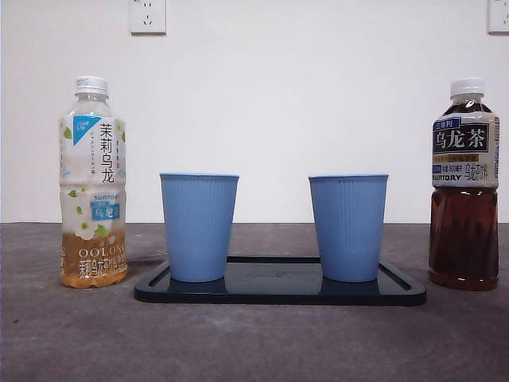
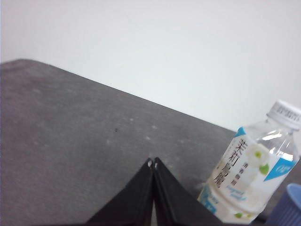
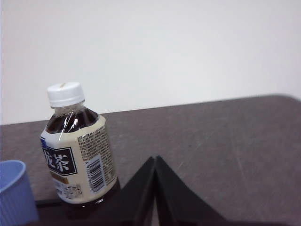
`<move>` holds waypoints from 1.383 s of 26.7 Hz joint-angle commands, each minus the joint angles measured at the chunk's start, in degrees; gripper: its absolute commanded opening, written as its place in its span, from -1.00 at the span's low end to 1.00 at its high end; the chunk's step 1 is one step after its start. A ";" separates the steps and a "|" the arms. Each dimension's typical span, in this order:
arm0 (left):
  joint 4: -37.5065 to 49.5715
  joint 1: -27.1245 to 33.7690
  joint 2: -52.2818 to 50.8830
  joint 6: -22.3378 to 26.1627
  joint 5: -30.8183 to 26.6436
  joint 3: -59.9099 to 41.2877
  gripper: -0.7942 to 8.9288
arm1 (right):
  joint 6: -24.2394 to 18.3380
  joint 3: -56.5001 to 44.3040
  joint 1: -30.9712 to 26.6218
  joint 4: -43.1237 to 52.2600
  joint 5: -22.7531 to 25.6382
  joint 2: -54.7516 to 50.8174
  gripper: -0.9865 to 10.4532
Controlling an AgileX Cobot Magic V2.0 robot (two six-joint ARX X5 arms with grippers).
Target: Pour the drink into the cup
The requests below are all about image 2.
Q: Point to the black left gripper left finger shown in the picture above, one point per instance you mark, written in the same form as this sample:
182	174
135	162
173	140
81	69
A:
134	200

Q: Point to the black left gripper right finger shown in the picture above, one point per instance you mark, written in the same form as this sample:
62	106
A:
174	200

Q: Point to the jasmine oolong tea bottle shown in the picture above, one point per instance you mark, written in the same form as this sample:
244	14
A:
235	176

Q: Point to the blue ribbed cup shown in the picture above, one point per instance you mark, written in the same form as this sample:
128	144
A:
289	207

